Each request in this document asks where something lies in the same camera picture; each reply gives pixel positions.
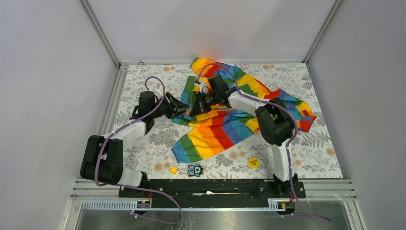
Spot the yellow round disc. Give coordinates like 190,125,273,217
248,157,259,169

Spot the purple cable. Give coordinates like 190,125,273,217
93,76,185,224
195,62,333,223

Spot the blue owl toy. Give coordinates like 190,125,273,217
188,164,204,177

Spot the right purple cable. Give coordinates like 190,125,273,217
195,62,333,223

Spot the floral patterned table mat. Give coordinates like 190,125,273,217
109,63,343,179

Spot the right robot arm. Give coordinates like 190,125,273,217
190,75,297,197

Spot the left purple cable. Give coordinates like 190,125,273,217
93,76,185,224

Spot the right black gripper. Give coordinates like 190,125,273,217
190,91,219,118

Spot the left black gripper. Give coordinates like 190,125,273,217
150,92,189,119

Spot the rainbow striped jacket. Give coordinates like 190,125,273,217
171,58,316,163

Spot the small yellow cube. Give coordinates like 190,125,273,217
170,167,179,174

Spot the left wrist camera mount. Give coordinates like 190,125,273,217
152,83,163,98

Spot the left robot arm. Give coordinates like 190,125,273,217
80,91,189,197

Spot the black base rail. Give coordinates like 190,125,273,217
118,179,293,208

